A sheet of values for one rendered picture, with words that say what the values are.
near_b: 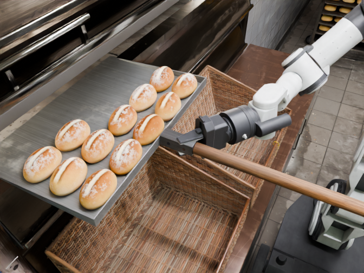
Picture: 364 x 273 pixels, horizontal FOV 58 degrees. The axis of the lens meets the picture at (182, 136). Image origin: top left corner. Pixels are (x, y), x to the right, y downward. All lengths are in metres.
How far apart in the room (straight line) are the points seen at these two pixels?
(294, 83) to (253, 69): 1.25
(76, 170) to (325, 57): 0.79
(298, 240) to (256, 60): 1.18
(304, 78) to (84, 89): 0.66
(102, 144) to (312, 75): 0.65
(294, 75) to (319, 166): 1.53
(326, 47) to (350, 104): 2.09
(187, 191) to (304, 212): 0.83
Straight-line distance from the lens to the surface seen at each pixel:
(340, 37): 1.13
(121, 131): 0.85
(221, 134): 0.82
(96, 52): 0.76
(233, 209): 1.39
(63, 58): 0.70
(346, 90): 3.34
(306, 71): 1.08
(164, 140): 0.81
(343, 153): 2.69
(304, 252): 1.90
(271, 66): 2.32
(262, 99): 0.87
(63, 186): 0.74
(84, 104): 0.98
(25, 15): 0.79
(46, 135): 0.92
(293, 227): 1.96
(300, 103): 2.04
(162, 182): 1.47
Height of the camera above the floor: 1.77
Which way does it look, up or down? 44 degrees down
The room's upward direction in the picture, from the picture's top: straight up
